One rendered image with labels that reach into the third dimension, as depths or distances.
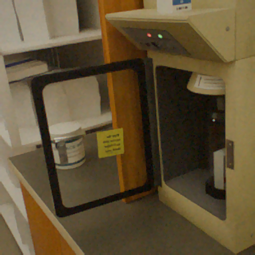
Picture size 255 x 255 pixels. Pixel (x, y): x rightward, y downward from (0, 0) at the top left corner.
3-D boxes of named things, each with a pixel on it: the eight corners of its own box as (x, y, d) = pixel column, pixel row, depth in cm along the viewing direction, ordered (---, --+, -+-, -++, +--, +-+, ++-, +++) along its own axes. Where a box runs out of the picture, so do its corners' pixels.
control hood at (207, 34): (146, 48, 103) (143, 8, 99) (236, 60, 76) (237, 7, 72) (108, 55, 97) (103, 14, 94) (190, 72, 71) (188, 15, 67)
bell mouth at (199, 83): (224, 73, 107) (224, 53, 105) (277, 83, 92) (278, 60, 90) (172, 86, 99) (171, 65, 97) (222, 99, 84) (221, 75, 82)
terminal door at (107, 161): (155, 188, 116) (144, 56, 101) (56, 220, 105) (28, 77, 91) (153, 188, 116) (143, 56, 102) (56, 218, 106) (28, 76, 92)
